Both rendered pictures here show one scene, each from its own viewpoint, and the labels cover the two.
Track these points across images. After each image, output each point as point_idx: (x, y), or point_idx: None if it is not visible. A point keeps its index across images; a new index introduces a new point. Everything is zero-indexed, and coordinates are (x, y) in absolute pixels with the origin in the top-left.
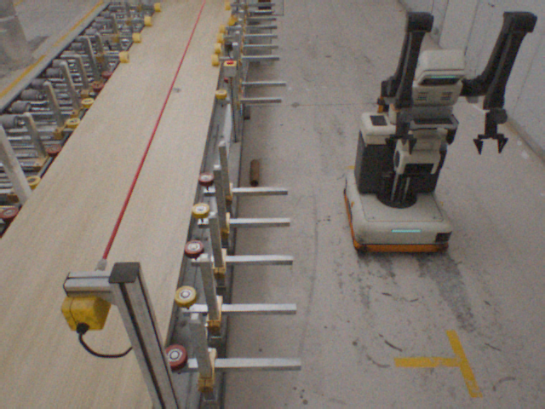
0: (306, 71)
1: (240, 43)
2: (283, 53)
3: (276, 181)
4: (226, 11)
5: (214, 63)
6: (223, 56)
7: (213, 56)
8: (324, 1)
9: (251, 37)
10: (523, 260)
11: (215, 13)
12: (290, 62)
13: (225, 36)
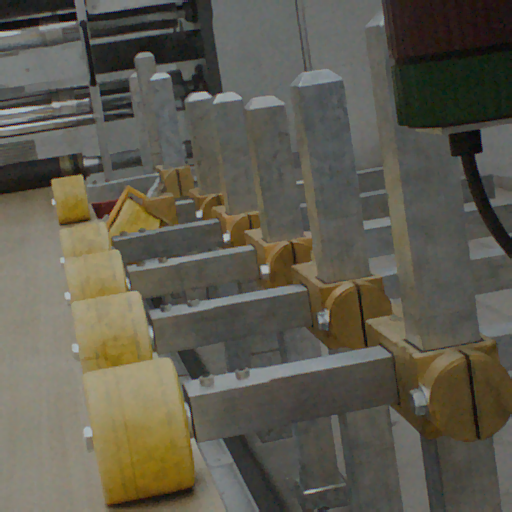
0: (508, 507)
1: (354, 248)
2: (340, 451)
3: None
4: (66, 227)
5: (136, 470)
6: (240, 369)
7: (115, 387)
8: (385, 267)
9: (367, 240)
10: None
11: (0, 242)
12: (400, 484)
13: (142, 267)
